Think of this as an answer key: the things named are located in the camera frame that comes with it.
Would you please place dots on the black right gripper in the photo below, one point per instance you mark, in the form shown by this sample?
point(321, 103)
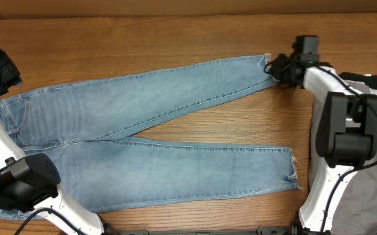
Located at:
point(276, 69)

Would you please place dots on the light blue denim jeans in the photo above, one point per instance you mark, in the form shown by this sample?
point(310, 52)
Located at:
point(89, 130)

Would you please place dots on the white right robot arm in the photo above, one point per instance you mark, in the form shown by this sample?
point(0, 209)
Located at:
point(345, 141)

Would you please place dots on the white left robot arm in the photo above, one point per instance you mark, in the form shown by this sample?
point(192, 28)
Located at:
point(30, 183)

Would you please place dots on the brown cardboard back panel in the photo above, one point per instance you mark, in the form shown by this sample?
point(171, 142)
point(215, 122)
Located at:
point(23, 9)

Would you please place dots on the black folded garment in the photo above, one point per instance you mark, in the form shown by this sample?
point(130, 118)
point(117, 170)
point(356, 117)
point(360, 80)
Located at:
point(370, 81)

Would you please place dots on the grey folded garment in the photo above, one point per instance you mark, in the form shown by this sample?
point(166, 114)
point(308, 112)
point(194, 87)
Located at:
point(357, 209)

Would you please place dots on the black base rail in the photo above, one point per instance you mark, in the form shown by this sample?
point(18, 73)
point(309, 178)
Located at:
point(257, 231)

